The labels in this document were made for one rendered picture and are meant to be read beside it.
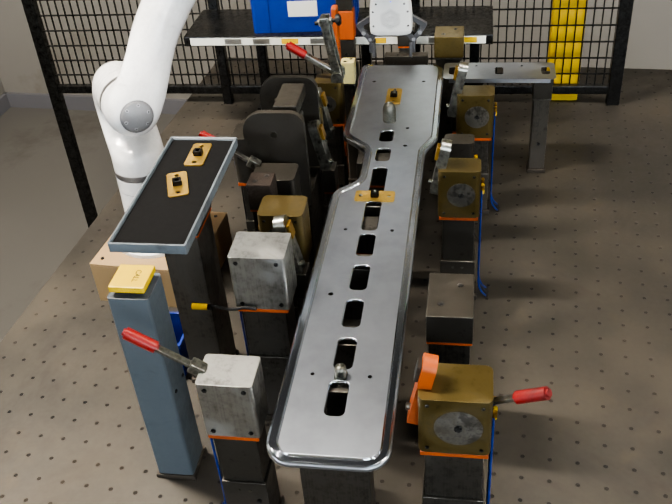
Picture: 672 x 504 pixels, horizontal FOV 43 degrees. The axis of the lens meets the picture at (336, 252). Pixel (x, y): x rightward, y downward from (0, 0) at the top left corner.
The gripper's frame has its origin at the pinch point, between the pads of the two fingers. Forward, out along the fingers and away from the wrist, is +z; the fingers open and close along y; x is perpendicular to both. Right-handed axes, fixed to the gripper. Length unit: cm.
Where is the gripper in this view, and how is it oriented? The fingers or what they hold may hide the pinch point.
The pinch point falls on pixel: (392, 51)
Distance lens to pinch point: 214.5
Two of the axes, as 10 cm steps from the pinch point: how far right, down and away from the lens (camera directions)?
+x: 1.3, -6.0, 7.9
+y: 9.9, 0.2, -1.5
